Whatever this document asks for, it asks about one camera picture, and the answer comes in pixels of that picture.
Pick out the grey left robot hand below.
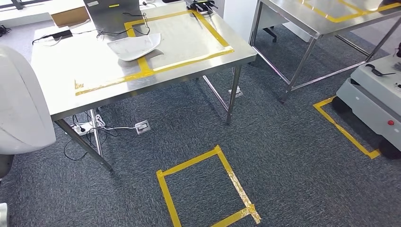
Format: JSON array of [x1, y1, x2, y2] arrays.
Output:
[[0, 153, 15, 179]]

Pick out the white moulded plastic part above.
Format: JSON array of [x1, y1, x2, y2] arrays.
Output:
[[107, 33, 162, 62], [0, 45, 57, 156]]

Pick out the stainless steel workbench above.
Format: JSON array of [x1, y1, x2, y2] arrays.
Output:
[[30, 1, 258, 174]]

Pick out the yellow tape on workbench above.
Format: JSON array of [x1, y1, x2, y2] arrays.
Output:
[[74, 10, 235, 96]]

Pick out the white power strip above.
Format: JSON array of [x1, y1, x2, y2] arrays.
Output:
[[70, 122, 95, 136]]

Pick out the floor power socket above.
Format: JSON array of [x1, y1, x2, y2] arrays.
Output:
[[134, 120, 151, 135], [227, 86, 244, 99]]

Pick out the black power adapter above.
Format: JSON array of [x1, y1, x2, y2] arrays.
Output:
[[51, 28, 74, 40]]

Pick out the white desk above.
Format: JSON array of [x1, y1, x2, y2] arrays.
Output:
[[0, 0, 189, 29]]

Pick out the brown cardboard box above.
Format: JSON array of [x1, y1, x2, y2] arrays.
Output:
[[50, 6, 92, 28]]

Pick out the grey laptop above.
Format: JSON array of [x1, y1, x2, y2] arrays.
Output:
[[83, 0, 145, 35]]

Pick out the black controller with antennas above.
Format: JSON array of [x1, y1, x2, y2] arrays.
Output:
[[184, 0, 219, 15]]

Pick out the white cabinet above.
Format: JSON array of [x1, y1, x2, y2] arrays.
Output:
[[216, 0, 314, 44]]

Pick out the black chair base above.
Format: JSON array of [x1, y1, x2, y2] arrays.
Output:
[[262, 26, 278, 43]]

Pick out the stainless steel table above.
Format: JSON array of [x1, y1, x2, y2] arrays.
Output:
[[249, 0, 401, 104]]

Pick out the yellow tape on table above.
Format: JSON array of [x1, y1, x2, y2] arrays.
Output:
[[297, 0, 401, 24]]

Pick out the white floor cable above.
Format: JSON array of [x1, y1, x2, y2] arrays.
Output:
[[93, 113, 138, 131]]

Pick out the black window frame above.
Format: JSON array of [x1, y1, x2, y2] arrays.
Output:
[[0, 0, 54, 10]]

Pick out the black laptop cable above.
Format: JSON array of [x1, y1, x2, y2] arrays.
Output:
[[31, 12, 152, 47]]

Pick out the black curved strap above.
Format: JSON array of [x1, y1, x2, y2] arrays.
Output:
[[365, 63, 397, 78]]

